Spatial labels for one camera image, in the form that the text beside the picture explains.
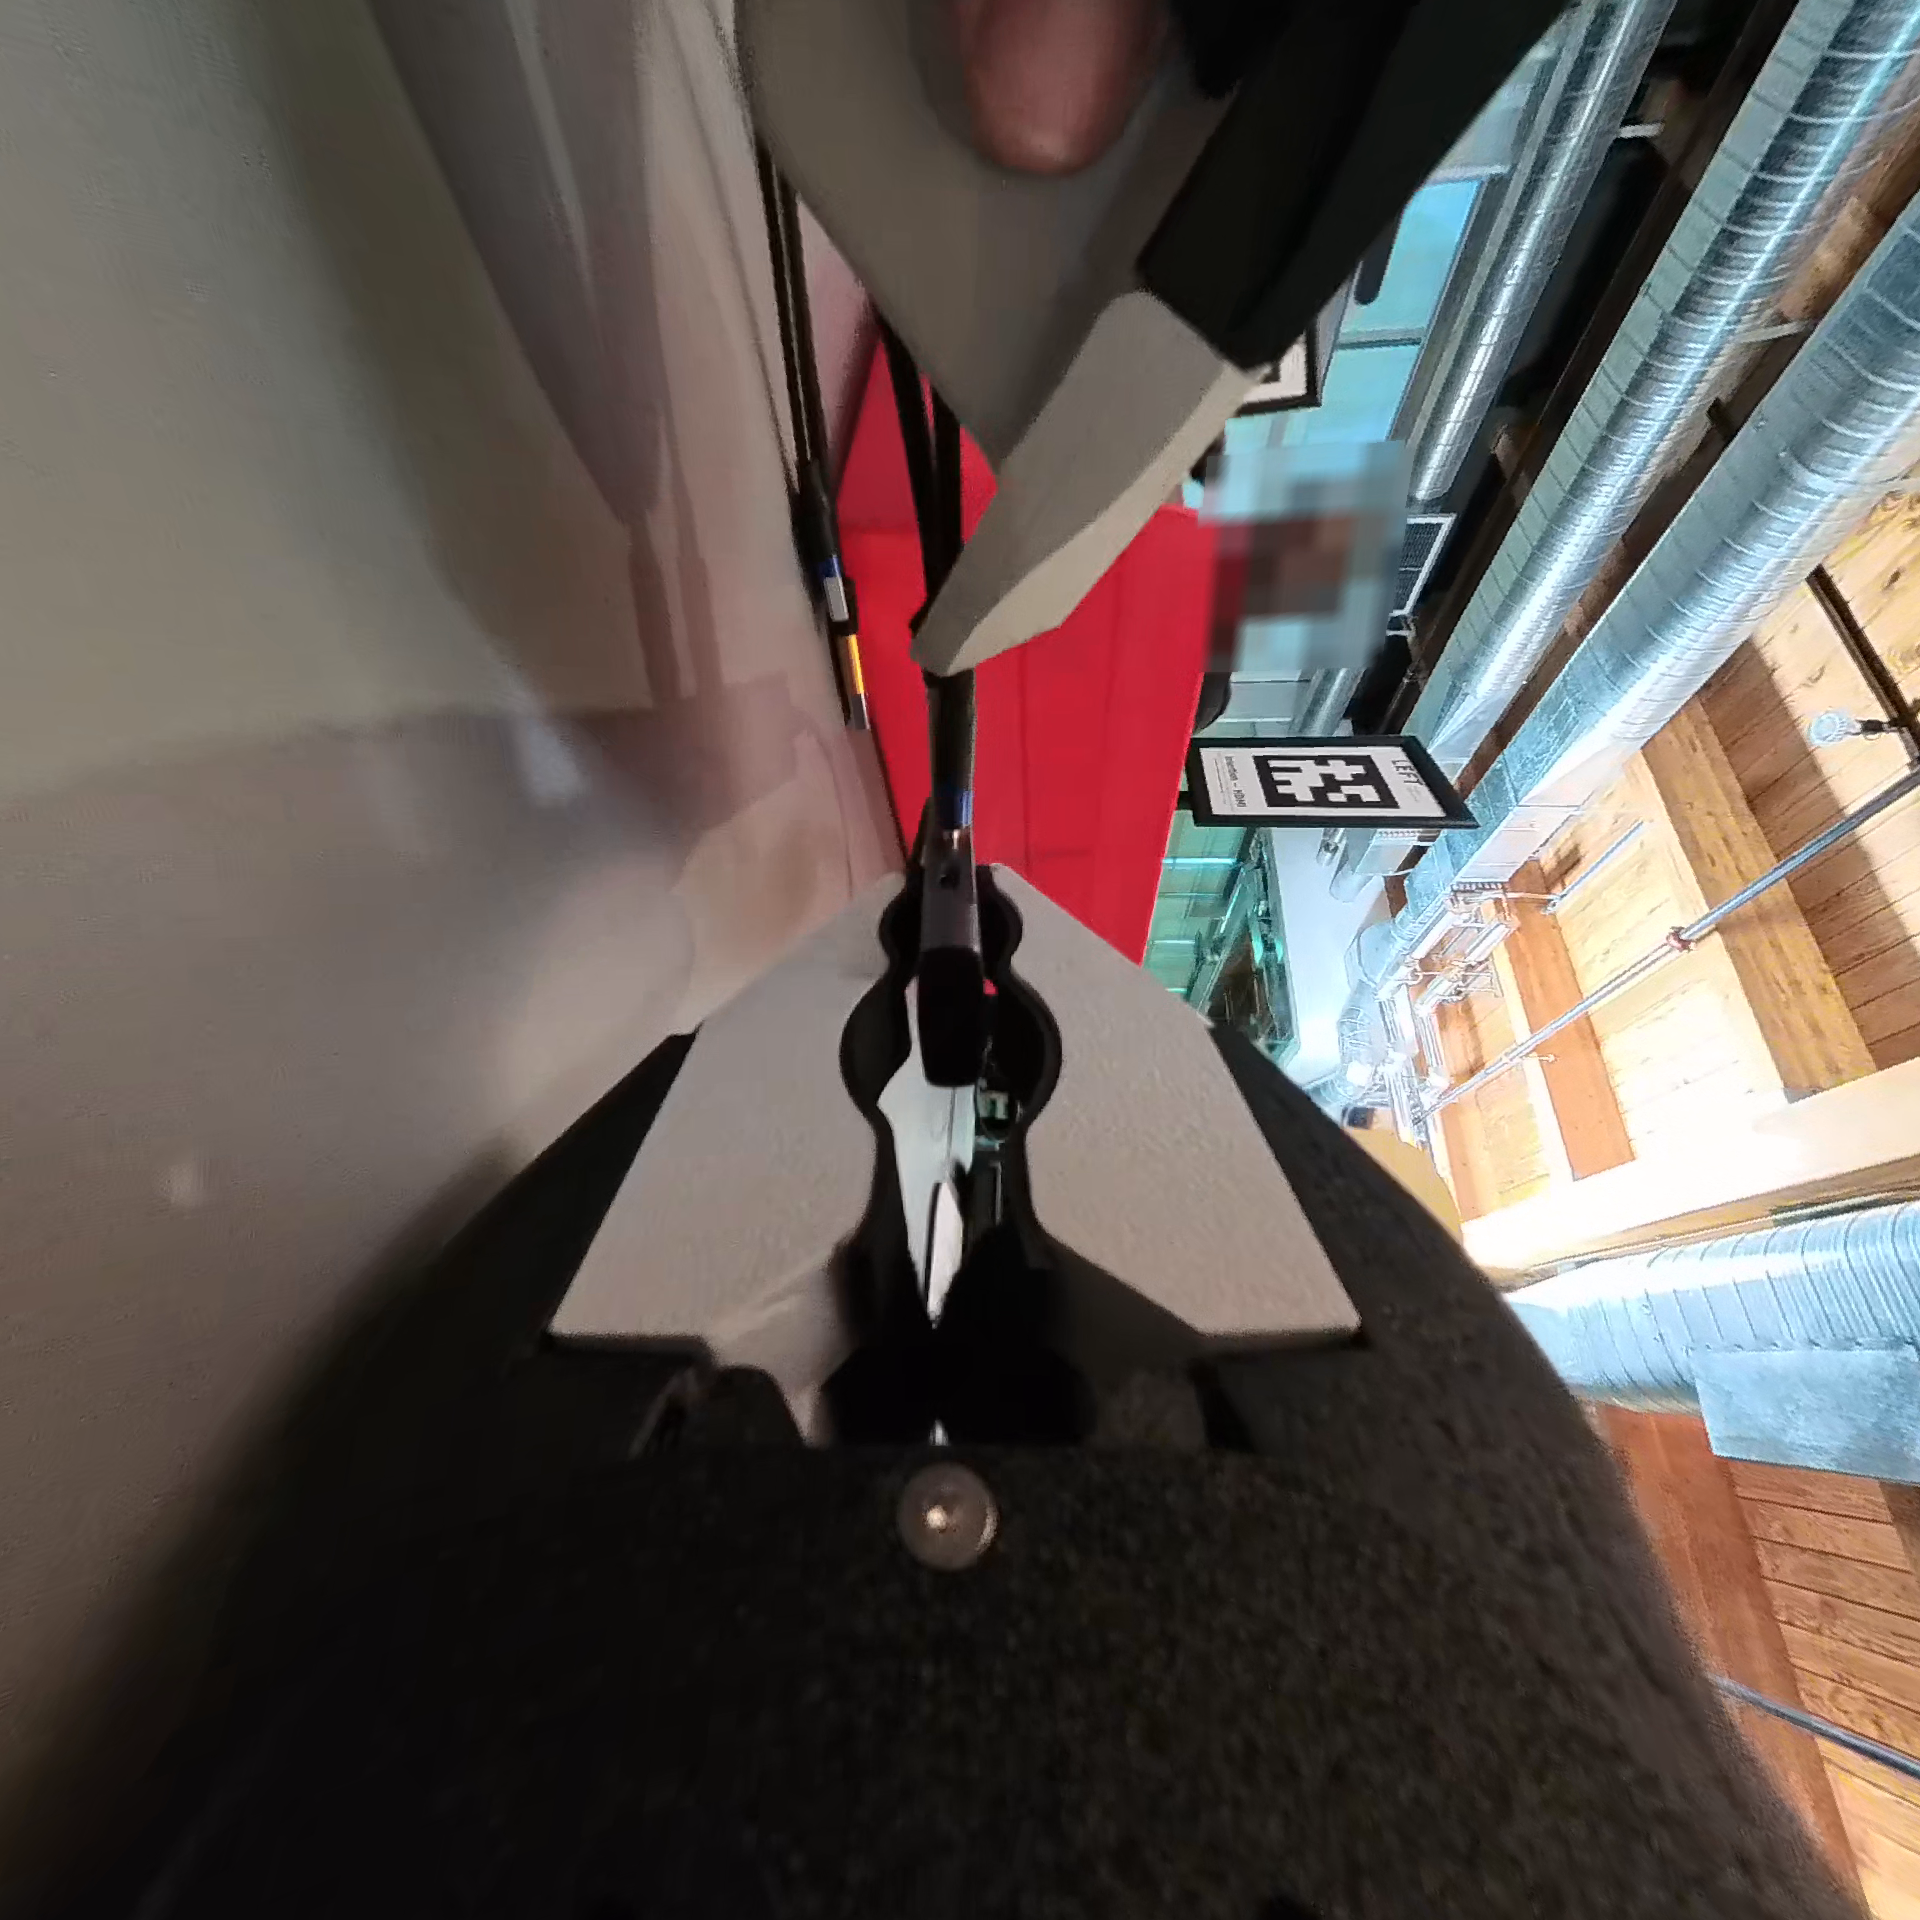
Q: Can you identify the grey desk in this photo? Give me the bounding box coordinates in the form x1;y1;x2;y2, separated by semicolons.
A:
0;0;916;1771

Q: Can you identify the red plastic bin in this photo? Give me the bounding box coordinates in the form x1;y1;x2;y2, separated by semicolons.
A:
832;336;1225;962

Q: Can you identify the black adapter cable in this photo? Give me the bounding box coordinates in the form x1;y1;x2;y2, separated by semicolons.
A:
879;322;1000;1088

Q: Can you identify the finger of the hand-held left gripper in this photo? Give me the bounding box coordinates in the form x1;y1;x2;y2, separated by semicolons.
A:
909;288;1265;682

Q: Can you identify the large silver ventilation duct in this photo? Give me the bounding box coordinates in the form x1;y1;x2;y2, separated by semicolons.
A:
1463;210;1920;887

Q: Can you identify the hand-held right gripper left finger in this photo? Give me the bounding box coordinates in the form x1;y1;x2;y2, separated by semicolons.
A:
546;871;916;1442

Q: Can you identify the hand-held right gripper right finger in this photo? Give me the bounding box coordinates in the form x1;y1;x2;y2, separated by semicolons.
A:
978;864;1367;1347

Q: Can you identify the metal ceiling pipe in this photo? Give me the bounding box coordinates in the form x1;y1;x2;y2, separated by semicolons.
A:
1418;765;1920;1127

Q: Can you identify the narrow silver ventilation duct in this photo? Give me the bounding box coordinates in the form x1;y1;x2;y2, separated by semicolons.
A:
1409;0;1681;505

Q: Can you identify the black usb cable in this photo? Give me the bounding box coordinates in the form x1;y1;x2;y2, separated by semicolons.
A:
755;141;875;736

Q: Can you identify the person's left hand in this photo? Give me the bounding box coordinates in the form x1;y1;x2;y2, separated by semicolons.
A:
954;0;1178;179

